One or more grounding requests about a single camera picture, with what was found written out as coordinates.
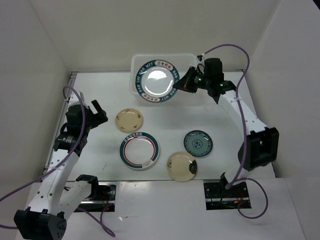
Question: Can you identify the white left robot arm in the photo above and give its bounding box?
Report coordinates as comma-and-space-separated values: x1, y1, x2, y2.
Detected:
14, 93, 108, 240

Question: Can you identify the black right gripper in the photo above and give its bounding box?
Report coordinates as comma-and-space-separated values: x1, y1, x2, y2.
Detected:
173, 66, 212, 93

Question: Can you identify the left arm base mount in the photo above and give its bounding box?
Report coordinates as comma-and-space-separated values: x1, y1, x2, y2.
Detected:
78, 182, 117, 213

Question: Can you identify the aluminium table edge rail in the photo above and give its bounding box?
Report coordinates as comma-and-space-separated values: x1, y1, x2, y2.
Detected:
42, 71, 78, 174

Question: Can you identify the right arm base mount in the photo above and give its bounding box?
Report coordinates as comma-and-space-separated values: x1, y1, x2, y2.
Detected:
203, 180, 252, 211

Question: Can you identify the beige plate with calligraphy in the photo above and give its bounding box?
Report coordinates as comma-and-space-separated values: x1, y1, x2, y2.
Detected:
166, 151, 198, 182

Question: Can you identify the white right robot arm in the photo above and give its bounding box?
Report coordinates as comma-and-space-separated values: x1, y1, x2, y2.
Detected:
173, 58, 280, 197

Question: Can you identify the blue patterned small plate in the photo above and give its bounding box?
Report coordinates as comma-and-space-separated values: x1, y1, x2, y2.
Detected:
183, 130, 214, 158

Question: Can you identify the beige flower pattern plate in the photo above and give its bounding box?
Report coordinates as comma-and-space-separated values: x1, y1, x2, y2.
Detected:
115, 108, 144, 133

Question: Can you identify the teal red ring plate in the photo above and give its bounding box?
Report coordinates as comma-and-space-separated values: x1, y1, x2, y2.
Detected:
119, 131, 160, 171

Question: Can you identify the teal rim lettered plate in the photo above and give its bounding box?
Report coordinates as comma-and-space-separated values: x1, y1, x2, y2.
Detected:
134, 59, 180, 103

